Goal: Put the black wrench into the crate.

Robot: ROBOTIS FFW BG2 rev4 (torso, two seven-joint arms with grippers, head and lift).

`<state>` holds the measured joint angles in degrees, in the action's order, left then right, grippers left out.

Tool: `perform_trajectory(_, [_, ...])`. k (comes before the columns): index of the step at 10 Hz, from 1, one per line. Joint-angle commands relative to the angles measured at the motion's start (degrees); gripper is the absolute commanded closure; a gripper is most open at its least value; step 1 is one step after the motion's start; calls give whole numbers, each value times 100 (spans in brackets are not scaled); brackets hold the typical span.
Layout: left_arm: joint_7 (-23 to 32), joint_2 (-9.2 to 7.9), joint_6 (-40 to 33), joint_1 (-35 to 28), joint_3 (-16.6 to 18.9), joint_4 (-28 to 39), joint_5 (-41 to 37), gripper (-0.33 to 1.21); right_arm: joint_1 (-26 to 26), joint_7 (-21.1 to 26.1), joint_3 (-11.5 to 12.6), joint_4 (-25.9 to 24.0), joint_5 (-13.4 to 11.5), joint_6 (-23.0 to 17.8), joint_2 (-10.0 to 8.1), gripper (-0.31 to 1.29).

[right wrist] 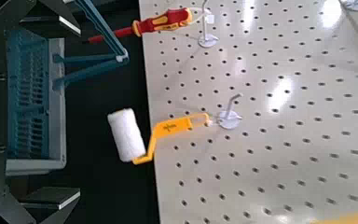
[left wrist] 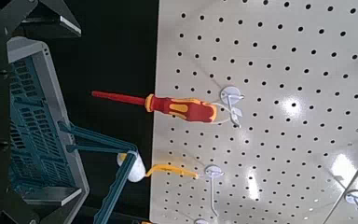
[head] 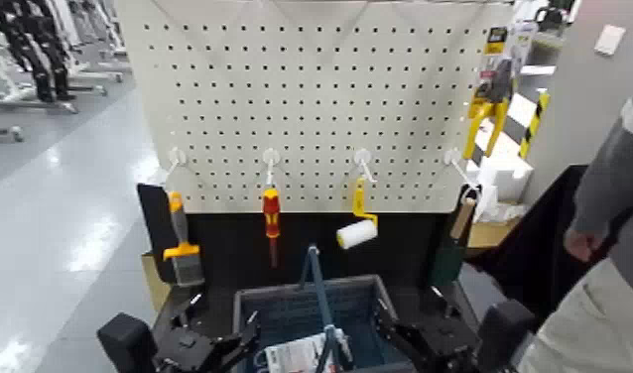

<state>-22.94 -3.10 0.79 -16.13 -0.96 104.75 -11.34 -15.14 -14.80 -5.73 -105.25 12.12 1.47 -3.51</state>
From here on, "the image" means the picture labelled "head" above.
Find black white background machine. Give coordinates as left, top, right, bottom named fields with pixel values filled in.
left=511, top=0, right=584, bottom=34

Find white perforated pegboard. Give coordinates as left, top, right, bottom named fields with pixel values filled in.
left=113, top=0, right=516, bottom=214

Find white wall plate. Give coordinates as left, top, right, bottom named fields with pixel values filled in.
left=592, top=23, right=628, bottom=58

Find white foam block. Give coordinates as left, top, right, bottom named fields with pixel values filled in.
left=464, top=122, right=536, bottom=205

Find white printed package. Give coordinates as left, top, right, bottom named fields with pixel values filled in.
left=263, top=332, right=350, bottom=373

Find red yellow screwdriver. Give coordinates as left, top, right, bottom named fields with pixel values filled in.
left=262, top=186, right=283, bottom=269

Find orange handled paint brush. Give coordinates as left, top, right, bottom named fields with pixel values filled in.
left=162, top=190, right=206, bottom=288

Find yellow pliers on package card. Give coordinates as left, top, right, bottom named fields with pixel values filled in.
left=462, top=25, right=538, bottom=162

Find yellow black striped post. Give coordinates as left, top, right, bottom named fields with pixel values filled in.
left=517, top=89, right=552, bottom=161

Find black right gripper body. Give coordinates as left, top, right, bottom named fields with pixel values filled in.
left=393, top=320, right=480, bottom=373

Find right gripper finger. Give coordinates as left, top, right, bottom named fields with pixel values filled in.
left=373, top=296, right=418, bottom=347
left=425, top=284, right=462, bottom=328

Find brown cardboard sheet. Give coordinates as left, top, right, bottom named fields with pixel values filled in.
left=140, top=252, right=174, bottom=314

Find blue crate carrying handle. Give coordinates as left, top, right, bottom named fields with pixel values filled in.
left=297, top=242, right=350, bottom=373

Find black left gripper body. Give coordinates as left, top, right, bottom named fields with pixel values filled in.
left=154, top=323, right=231, bottom=373

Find black base panel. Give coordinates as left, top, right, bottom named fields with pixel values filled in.
left=185, top=209, right=454, bottom=285

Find white wheeled stand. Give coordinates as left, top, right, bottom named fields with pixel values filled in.
left=0, top=31, right=81, bottom=116
left=0, top=123, right=26, bottom=144

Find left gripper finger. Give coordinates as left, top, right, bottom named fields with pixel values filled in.
left=175, top=292, right=203, bottom=330
left=211, top=310, right=262, bottom=368

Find white roller with yellow handle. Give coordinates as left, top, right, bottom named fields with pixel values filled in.
left=336, top=177, right=380, bottom=252

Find white pegboard hook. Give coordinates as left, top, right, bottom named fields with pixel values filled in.
left=443, top=148, right=480, bottom=191
left=166, top=147, right=190, bottom=179
left=353, top=148, right=378, bottom=184
left=261, top=148, right=282, bottom=189

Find brown cardboard box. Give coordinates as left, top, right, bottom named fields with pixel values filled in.
left=466, top=217, right=522, bottom=250

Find black side panel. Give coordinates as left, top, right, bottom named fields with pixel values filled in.
left=137, top=183, right=180, bottom=286

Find person's bare hand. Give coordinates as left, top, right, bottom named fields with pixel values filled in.
left=563, top=226, right=605, bottom=264

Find grey blue plastic crate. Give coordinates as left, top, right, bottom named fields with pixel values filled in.
left=231, top=273, right=418, bottom=373

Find black background robot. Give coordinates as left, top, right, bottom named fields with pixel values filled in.
left=0, top=0, right=79, bottom=103

